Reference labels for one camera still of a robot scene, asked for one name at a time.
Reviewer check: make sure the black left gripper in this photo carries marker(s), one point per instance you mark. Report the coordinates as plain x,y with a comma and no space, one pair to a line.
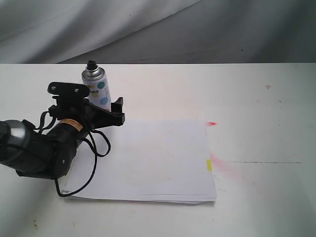
82,110

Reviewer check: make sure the white polka-dot spray can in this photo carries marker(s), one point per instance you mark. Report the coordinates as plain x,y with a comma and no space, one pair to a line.
95,78

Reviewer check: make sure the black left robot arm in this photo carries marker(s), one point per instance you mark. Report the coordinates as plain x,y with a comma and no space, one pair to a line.
46,151

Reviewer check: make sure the white paper stack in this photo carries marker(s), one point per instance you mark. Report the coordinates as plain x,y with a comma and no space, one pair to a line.
159,160

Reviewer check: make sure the grey backdrop cloth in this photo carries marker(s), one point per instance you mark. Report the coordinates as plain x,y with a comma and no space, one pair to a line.
157,31

